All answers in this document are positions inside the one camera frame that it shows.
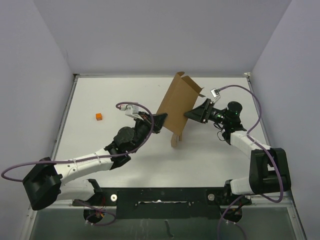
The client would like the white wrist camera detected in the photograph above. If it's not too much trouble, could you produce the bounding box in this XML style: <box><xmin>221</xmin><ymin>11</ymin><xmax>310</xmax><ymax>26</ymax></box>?
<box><xmin>125</xmin><ymin>104</ymin><xmax>141</xmax><ymax>119</ymax></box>
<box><xmin>210</xmin><ymin>88</ymin><xmax>221</xmax><ymax>103</ymax></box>

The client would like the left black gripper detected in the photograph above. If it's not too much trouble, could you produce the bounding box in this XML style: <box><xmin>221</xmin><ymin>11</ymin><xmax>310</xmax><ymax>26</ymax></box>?
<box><xmin>130</xmin><ymin>111</ymin><xmax>168</xmax><ymax>154</ymax></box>

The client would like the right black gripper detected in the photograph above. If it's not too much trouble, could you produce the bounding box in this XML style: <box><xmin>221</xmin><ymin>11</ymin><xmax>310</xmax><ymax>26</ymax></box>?
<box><xmin>184</xmin><ymin>99</ymin><xmax>229</xmax><ymax>126</ymax></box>

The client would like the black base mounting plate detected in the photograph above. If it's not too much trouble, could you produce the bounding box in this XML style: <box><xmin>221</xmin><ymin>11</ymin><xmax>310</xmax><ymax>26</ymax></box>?
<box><xmin>85</xmin><ymin>187</ymin><xmax>252</xmax><ymax>220</ymax></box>

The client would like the small orange cube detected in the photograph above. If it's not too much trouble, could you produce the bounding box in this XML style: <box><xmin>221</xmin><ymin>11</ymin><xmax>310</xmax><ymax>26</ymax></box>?
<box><xmin>95</xmin><ymin>113</ymin><xmax>103</xmax><ymax>121</ymax></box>

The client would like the brown cardboard box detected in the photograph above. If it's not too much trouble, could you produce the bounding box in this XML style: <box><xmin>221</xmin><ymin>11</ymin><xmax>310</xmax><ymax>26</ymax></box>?
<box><xmin>156</xmin><ymin>71</ymin><xmax>203</xmax><ymax>148</ymax></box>

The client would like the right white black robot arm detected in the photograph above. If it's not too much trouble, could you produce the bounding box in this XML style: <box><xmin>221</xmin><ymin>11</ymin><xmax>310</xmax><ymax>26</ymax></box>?
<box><xmin>184</xmin><ymin>99</ymin><xmax>291</xmax><ymax>205</ymax></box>

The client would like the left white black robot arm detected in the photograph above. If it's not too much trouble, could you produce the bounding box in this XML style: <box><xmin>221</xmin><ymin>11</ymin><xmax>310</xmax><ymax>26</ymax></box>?
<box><xmin>22</xmin><ymin>111</ymin><xmax>168</xmax><ymax>211</ymax></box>

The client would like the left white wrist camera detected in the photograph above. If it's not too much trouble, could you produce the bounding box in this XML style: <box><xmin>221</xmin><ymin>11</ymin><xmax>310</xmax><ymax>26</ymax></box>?
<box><xmin>125</xmin><ymin>104</ymin><xmax>141</xmax><ymax>119</ymax></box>

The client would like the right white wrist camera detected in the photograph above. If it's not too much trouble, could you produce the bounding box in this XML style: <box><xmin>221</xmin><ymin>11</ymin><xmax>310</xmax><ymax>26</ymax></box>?
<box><xmin>210</xmin><ymin>88</ymin><xmax>221</xmax><ymax>103</ymax></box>

